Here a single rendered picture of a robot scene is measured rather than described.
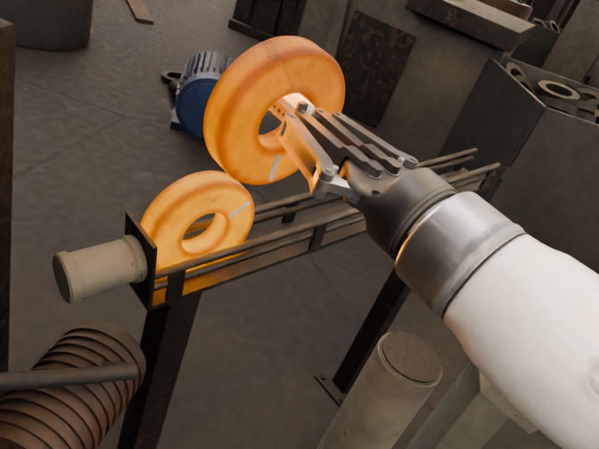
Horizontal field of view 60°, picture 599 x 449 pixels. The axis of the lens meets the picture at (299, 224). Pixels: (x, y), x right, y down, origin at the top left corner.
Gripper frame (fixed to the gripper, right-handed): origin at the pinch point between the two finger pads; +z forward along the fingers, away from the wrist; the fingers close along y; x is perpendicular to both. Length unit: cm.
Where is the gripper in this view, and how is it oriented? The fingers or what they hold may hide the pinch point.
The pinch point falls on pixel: (283, 101)
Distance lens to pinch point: 53.0
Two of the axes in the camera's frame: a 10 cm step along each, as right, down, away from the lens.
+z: -6.0, -6.3, 5.0
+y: 7.3, -1.6, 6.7
